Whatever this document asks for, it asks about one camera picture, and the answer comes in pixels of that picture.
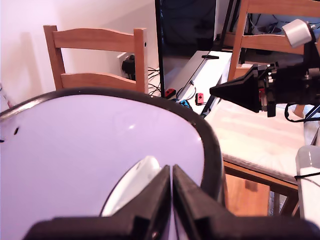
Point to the black television screen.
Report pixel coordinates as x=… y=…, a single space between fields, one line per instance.
x=187 y=25

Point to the large metal lid button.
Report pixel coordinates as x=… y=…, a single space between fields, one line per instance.
x=135 y=180

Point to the pale grey camera box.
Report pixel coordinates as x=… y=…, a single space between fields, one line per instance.
x=297 y=32

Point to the black remote control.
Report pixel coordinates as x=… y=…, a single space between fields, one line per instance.
x=210 y=57

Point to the white plastic box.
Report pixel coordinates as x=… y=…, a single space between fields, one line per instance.
x=310 y=190

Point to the blue game controller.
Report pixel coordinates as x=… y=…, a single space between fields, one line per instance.
x=184 y=103

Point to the wooden slat-back chair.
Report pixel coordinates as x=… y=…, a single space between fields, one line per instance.
x=95 y=40
x=265 y=41

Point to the white low media bench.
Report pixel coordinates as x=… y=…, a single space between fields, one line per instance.
x=202 y=72

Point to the wall socket with black plug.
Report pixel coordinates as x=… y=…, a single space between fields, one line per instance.
x=128 y=66

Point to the red game controller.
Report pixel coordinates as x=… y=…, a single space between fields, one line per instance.
x=199 y=98
x=170 y=92

